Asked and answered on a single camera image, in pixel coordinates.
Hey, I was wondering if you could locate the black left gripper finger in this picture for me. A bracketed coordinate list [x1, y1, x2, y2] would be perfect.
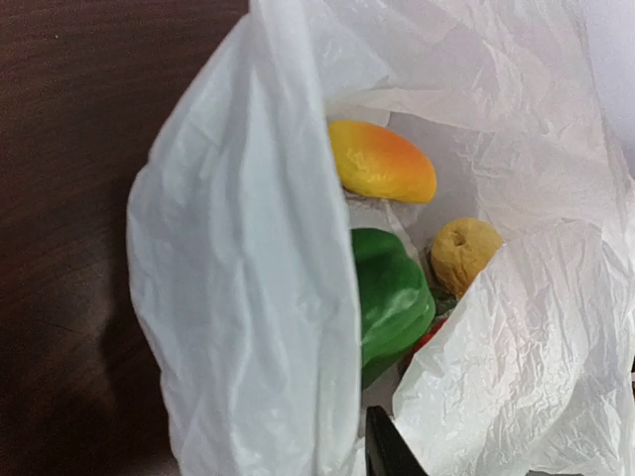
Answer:
[365, 406, 427, 476]

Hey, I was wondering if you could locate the red pumpkin toy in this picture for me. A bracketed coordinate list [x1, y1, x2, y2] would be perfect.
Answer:
[405, 318, 446, 366]

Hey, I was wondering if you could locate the white plastic bag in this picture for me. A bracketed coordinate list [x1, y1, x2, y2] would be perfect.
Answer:
[127, 1, 634, 475]

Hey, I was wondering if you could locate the yellow orange mango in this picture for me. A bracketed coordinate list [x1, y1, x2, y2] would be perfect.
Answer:
[328, 119, 437, 204]

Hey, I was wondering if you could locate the green fruit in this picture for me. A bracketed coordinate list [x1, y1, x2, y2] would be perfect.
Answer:
[351, 228, 436, 389]

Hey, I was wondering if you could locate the tan round fruit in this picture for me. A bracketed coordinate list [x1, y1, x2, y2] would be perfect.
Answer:
[431, 218, 504, 299]

